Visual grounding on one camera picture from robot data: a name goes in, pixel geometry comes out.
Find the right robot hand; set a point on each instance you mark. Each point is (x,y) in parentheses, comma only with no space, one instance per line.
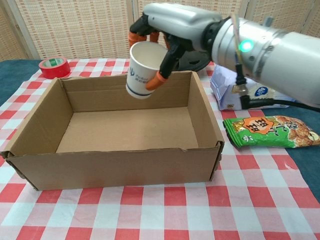
(180,22)

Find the white paper cup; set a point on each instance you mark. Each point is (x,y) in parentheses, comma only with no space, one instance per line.
(142,67)

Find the blue-and-white tissue pack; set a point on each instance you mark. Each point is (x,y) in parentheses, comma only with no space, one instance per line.
(222,87)

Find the green snack bag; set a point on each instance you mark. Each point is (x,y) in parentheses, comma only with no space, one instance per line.
(262,132)

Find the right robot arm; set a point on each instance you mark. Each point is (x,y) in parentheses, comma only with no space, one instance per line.
(287,57)

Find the brown cardboard box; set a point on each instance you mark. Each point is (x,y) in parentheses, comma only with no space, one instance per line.
(112,170)

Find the red-and-white checkered tablecloth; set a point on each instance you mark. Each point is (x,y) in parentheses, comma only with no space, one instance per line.
(160,212)

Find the black slipper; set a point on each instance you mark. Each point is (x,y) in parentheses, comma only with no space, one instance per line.
(192,62)

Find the woven folding screen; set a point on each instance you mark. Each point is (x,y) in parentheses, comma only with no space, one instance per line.
(75,27)

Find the red tape roll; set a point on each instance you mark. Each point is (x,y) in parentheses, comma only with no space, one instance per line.
(55,71)

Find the teal table cover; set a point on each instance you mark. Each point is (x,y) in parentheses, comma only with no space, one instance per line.
(15,75)

